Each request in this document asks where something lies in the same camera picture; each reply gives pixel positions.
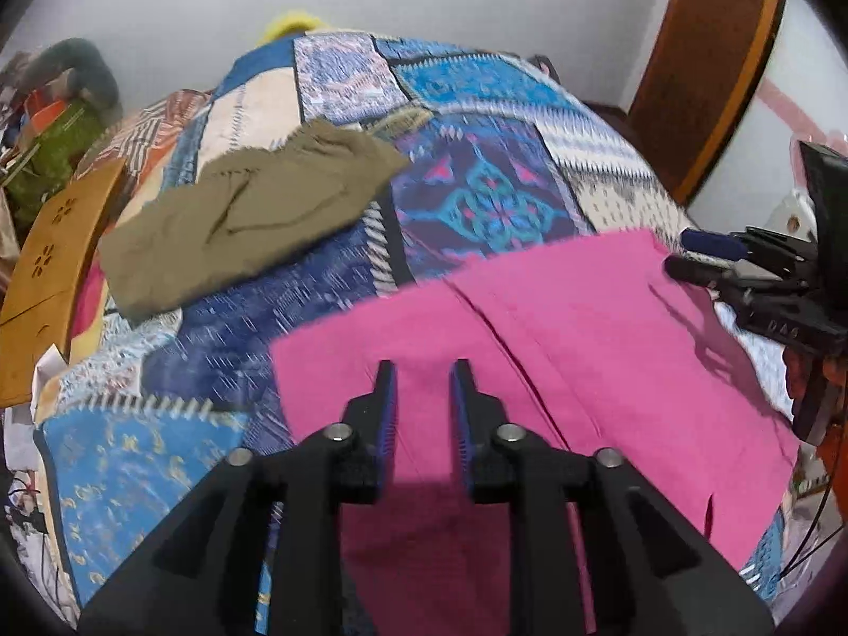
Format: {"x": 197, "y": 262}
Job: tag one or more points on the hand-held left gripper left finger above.
{"x": 387, "y": 411}

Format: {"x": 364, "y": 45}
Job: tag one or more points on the pile of clothes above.
{"x": 50, "y": 119}

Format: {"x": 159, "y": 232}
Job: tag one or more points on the pink pants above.
{"x": 583, "y": 344}

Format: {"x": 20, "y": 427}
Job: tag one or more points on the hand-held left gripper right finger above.
{"x": 462, "y": 411}

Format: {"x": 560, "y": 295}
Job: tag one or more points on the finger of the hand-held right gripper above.
{"x": 695, "y": 271}
{"x": 712, "y": 243}

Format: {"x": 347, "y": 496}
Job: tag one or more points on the brown wooden door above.
{"x": 709, "y": 59}

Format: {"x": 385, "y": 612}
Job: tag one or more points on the yellow pillow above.
{"x": 291, "y": 23}

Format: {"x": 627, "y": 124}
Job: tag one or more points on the patchwork printed bed cover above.
{"x": 464, "y": 165}

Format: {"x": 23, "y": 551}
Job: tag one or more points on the olive green pants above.
{"x": 252, "y": 212}

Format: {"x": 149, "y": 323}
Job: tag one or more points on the wooden headboard with flower cutouts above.
{"x": 50, "y": 258}

